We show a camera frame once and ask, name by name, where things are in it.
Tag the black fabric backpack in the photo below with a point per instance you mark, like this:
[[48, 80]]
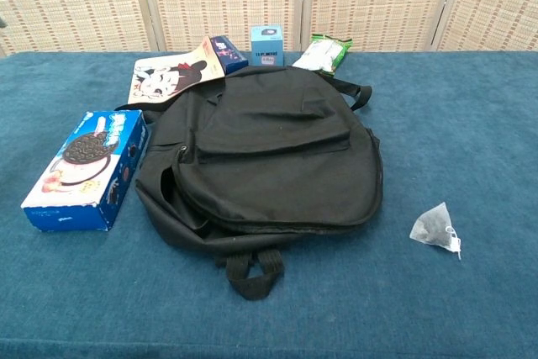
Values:
[[269, 165]]

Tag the dark blue small box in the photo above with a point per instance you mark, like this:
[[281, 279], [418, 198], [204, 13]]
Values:
[[231, 58]]

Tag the light blue small box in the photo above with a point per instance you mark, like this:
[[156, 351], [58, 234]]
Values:
[[267, 45]]

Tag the green white snack packet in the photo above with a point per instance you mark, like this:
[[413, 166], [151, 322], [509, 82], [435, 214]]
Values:
[[323, 54]]

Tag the orange cartoon girl pad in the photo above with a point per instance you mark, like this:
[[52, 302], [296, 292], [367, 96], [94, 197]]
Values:
[[168, 77]]

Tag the pyramid tea bag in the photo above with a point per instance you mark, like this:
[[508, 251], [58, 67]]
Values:
[[433, 226]]

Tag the blue Oreo cookie box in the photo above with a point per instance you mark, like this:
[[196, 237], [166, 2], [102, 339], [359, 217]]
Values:
[[80, 165]]

